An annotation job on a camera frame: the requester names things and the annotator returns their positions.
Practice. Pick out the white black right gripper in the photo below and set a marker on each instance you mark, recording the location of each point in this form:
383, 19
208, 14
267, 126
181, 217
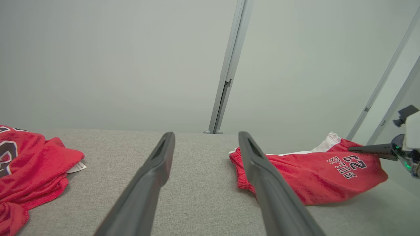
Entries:
413, 137

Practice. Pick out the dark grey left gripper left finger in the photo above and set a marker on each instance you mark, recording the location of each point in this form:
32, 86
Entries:
144, 193

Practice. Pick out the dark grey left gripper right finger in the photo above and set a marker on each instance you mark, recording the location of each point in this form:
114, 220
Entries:
275, 200

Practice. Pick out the red white-trimmed shorts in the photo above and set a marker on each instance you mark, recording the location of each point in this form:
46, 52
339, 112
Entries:
311, 177

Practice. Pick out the red white basketball jersey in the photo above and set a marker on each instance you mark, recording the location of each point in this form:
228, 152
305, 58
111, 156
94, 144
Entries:
32, 170

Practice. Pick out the thin grey metal bar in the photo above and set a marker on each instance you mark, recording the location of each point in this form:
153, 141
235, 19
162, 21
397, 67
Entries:
398, 98
382, 82

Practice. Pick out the grey metal partition post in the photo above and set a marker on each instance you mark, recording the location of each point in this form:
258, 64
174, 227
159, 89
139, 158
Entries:
229, 65

